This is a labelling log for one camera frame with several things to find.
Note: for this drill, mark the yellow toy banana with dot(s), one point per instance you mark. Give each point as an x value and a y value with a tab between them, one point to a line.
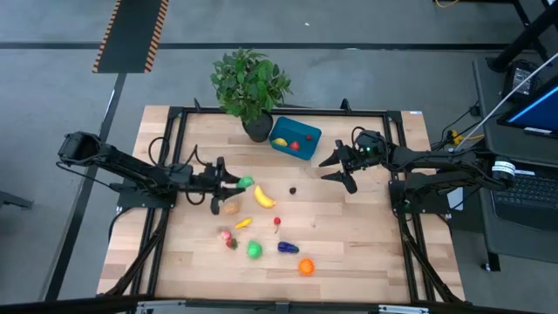
263	197

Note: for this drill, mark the yellow power plug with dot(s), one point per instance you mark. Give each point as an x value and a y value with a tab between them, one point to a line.
455	137

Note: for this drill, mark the yellow toy lemon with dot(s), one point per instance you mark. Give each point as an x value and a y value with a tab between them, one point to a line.
280	141

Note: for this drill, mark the black horizontal beam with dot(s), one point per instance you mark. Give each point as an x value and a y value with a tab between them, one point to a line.
65	306

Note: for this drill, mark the purple toy eggplant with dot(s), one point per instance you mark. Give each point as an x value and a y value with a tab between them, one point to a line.
287	247

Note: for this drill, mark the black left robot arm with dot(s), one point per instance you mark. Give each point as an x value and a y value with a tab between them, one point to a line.
126	163

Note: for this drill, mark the orange toy pumpkin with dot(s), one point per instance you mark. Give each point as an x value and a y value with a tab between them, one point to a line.
306	267

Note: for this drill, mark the monitor with blue screen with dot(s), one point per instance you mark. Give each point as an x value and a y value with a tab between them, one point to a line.
540	111

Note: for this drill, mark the green round toy cabbage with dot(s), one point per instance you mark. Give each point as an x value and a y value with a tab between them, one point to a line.
254	249

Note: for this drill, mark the black stand leg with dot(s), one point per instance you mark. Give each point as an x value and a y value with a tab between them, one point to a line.
523	38

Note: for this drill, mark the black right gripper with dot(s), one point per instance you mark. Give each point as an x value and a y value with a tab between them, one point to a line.
357	163

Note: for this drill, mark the small red toy cherry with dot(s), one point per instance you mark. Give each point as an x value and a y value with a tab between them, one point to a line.
276	221

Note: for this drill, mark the green toy cucumber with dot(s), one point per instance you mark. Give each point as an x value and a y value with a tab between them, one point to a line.
245	182

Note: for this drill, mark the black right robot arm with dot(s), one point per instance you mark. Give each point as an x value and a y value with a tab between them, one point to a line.
436	159

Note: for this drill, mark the green potted plant black pot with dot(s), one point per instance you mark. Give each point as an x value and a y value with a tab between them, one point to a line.
248	83

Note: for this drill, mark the red toy tomato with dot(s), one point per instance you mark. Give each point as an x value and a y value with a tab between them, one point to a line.
295	145

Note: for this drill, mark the silver metal bracket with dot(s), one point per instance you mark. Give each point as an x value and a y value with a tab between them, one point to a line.
161	307
403	310

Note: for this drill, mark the black aluminium table frame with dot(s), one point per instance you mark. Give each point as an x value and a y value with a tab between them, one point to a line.
322	112

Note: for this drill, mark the black power adapter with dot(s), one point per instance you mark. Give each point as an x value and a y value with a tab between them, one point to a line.
519	80

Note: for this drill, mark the red toy strawberry green leaves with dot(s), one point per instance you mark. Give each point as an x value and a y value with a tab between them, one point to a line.
231	243

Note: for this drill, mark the black laptop keyboard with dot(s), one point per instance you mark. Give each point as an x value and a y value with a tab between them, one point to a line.
532	196

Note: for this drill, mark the black mat orange striped edges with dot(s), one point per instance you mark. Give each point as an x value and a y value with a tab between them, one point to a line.
131	35

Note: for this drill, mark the small pink toy produce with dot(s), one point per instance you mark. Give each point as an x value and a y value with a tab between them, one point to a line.
225	235

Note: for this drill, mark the small yellow toy pepper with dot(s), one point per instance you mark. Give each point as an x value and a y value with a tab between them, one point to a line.
243	223

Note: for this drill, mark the teal plastic tupperware container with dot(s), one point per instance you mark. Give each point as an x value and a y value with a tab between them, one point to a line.
290	128

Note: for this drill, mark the grey side desk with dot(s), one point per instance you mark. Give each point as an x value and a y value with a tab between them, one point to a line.
514	244

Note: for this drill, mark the brown toy potato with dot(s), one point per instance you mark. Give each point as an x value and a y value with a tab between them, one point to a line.
231	207

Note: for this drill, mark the grey floor stand foot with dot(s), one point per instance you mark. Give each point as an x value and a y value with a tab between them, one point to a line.
13	200

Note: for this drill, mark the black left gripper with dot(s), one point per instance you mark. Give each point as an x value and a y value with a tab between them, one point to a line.
205	183

